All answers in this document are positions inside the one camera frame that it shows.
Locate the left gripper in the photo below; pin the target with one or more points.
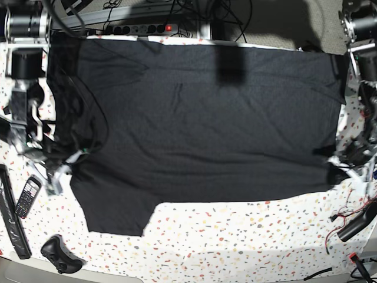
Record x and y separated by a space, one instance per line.
354 156

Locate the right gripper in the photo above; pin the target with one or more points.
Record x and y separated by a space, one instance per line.
56 163

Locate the black T-shirt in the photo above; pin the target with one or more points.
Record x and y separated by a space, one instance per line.
195 123

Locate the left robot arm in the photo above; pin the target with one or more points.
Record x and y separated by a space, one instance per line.
358 20

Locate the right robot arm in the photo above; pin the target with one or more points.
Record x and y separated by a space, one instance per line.
27 31

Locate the black cylindrical tool right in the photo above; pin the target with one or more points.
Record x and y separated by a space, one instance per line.
359 223

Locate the long black flat bar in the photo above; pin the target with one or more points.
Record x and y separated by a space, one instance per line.
11 220

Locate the black game controller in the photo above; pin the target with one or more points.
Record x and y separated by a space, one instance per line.
55 251

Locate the black clamp with red tip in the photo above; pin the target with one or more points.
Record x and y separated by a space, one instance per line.
364 273

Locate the grey power strip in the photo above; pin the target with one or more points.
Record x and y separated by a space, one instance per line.
142 29

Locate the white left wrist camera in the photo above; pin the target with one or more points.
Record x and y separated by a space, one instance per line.
365 185

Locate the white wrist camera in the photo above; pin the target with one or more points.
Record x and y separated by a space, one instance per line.
53 186
365 185

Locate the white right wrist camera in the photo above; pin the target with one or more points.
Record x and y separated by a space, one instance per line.
53 186

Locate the black cordless phone handset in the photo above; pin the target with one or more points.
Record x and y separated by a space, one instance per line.
29 193

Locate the black plastic handle piece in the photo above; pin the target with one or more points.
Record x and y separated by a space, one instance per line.
5 129

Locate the aluminium frame rail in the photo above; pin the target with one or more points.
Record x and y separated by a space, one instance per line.
125 12

